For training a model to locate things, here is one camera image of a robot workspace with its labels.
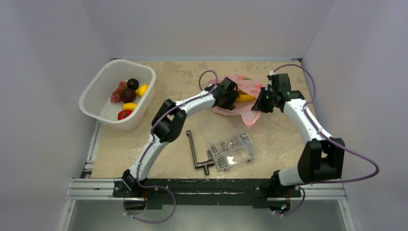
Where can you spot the white plastic basket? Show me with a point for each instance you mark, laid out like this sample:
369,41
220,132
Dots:
95,100

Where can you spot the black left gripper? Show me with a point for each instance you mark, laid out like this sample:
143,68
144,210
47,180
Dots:
229,106

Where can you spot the dark purple fake fruit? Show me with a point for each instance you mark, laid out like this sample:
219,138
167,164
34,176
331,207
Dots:
128,95

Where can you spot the pink plastic bag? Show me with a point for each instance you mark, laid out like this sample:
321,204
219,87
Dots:
250,86

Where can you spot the red fake tomato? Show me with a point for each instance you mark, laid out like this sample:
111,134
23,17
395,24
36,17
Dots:
124,114

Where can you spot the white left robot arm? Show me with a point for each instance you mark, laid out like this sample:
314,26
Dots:
168,123

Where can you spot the black metal crank tool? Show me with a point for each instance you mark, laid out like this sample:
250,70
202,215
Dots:
205,165

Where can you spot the red fake grape bunch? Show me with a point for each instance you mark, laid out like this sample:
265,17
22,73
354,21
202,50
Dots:
115,95

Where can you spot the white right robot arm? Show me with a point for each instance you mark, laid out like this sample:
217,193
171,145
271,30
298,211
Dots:
320,160

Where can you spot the yellow fake banana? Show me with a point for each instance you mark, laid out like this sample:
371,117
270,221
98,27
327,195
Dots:
244,97

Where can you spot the clear plastic screw box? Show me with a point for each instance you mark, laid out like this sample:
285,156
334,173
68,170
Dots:
229,141

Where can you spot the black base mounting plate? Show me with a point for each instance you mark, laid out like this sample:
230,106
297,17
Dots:
155,193

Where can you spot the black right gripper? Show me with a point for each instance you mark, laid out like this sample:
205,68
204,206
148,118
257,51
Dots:
261,101

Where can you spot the yellow fake lemon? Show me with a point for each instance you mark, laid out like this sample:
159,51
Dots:
140,91

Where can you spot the dark brown fake fruit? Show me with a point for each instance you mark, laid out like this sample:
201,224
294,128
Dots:
133,83

